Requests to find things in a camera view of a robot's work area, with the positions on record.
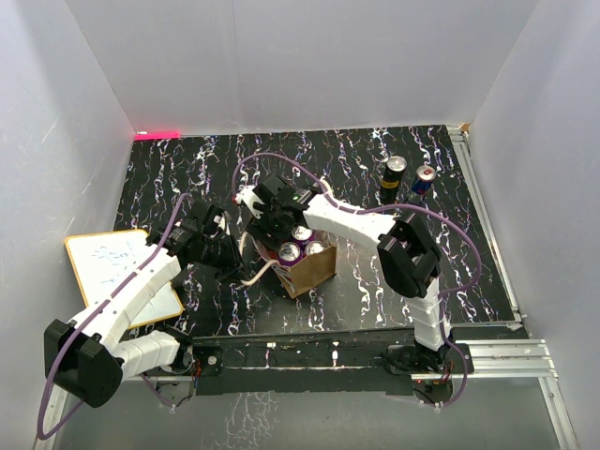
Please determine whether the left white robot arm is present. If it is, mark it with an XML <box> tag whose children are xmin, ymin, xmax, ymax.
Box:
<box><xmin>43</xmin><ymin>200</ymin><xmax>246</xmax><ymax>408</ymax></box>

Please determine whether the purple fanta can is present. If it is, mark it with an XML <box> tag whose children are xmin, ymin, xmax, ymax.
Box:
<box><xmin>292</xmin><ymin>225</ymin><xmax>314</xmax><ymax>246</ymax></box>
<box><xmin>277</xmin><ymin>242</ymin><xmax>304</xmax><ymax>267</ymax></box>

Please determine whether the blue red bull can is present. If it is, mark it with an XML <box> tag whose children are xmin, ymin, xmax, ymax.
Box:
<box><xmin>407</xmin><ymin>165</ymin><xmax>436</xmax><ymax>204</ymax></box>

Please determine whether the red can in bag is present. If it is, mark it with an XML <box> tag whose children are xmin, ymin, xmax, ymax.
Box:
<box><xmin>304</xmin><ymin>240</ymin><xmax>328</xmax><ymax>256</ymax></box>

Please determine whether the purple cable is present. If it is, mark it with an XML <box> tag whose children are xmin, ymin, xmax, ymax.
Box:
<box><xmin>36</xmin><ymin>192</ymin><xmax>193</xmax><ymax>442</ymax></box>
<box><xmin>232</xmin><ymin>152</ymin><xmax>484</xmax><ymax>409</ymax></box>

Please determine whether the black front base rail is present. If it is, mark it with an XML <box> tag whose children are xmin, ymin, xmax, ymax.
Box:
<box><xmin>191</xmin><ymin>327</ymin><xmax>474</xmax><ymax>396</ymax></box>

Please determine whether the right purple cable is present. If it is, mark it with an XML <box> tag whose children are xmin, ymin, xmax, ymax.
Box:
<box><xmin>232</xmin><ymin>152</ymin><xmax>484</xmax><ymax>409</ymax></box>

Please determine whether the black yellow tall can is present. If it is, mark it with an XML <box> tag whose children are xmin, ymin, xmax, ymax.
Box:
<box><xmin>380</xmin><ymin>156</ymin><xmax>407</xmax><ymax>204</ymax></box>

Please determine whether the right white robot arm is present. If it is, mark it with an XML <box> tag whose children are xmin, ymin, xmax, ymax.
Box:
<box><xmin>233</xmin><ymin>174</ymin><xmax>452</xmax><ymax>372</ymax></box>

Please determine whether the small whiteboard wooden frame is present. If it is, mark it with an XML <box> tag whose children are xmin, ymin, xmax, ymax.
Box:
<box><xmin>65</xmin><ymin>229</ymin><xmax>184</xmax><ymax>328</ymax></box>

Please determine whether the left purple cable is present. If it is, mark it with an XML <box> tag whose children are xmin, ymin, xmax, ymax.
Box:
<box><xmin>36</xmin><ymin>192</ymin><xmax>193</xmax><ymax>442</ymax></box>

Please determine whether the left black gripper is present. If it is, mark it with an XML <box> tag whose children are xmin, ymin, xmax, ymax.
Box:
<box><xmin>200</xmin><ymin>232</ymin><xmax>252</xmax><ymax>284</ymax></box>

